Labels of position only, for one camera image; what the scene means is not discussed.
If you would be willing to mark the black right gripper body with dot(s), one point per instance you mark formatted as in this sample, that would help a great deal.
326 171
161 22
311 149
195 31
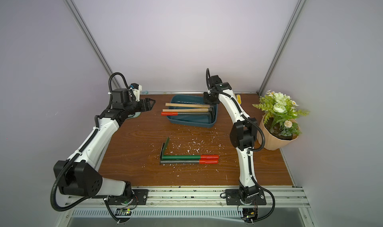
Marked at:
209 98

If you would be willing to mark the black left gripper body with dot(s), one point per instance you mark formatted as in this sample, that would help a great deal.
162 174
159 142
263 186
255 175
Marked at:
133 107

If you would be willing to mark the grey tool red grip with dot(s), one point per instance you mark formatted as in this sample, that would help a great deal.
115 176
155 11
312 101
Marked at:
201 161
185 113

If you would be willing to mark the wooden handle small hoe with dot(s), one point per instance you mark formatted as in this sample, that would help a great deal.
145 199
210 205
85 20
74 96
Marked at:
186 106

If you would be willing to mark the green tool red grip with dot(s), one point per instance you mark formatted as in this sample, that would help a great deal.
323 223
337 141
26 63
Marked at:
163 156

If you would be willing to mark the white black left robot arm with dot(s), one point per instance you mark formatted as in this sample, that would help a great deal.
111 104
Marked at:
77 178

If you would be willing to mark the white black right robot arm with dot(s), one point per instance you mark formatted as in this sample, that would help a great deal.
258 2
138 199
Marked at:
245 136

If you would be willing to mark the teal plastic storage box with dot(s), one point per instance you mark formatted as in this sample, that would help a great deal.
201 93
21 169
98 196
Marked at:
192 99

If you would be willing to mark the green hand brush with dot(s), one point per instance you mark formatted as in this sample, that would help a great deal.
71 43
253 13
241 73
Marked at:
137 114

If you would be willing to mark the yellow white work glove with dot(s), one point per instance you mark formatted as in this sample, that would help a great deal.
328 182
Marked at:
238 98

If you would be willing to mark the green artificial flower plant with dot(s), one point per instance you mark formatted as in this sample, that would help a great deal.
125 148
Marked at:
280 113

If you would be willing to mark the tan ribbed flower pot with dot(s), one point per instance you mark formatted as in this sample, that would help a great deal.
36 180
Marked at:
272 142

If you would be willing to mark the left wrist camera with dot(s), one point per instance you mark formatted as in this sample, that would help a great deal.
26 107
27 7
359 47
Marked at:
135 90

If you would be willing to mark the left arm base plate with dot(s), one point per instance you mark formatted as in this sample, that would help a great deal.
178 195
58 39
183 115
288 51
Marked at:
137 197

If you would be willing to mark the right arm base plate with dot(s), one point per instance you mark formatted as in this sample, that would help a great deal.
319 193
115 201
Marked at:
235 197

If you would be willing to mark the aluminium front rail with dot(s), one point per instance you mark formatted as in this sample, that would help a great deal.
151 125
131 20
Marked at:
284 206

